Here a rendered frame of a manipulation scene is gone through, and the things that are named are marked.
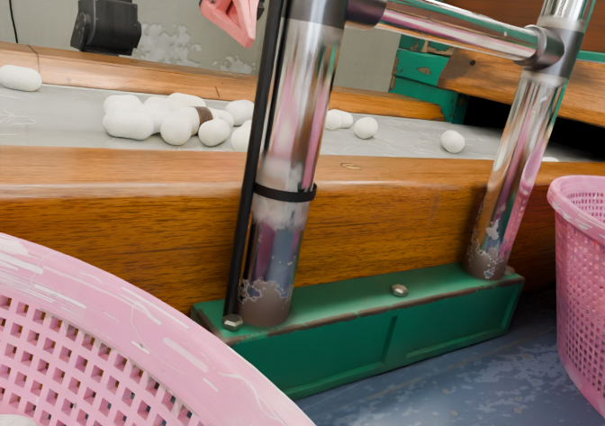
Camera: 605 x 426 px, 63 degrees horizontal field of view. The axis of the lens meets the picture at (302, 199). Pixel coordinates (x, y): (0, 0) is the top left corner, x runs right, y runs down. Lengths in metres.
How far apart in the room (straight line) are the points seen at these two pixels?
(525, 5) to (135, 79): 0.54
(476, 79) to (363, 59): 1.40
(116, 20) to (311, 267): 0.64
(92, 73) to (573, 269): 0.45
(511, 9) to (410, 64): 0.19
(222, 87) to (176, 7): 2.02
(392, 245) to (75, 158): 0.16
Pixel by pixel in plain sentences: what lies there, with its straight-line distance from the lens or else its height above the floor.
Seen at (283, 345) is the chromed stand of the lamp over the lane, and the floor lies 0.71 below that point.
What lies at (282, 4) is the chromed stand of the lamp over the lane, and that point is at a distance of 0.17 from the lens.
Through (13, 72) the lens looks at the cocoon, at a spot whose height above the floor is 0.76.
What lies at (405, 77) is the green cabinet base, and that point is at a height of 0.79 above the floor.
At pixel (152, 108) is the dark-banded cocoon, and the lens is 0.36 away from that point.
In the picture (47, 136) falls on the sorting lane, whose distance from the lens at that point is 0.34.
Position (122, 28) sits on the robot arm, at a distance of 0.83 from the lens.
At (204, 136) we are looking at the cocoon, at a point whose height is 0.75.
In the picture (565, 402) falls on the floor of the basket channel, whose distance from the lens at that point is 0.30.
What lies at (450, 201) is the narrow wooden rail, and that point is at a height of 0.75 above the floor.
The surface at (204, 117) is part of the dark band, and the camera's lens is 0.38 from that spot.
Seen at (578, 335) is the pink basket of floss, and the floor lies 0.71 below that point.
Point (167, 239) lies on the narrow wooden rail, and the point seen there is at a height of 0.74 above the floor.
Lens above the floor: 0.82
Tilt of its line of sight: 18 degrees down
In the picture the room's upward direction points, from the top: 11 degrees clockwise
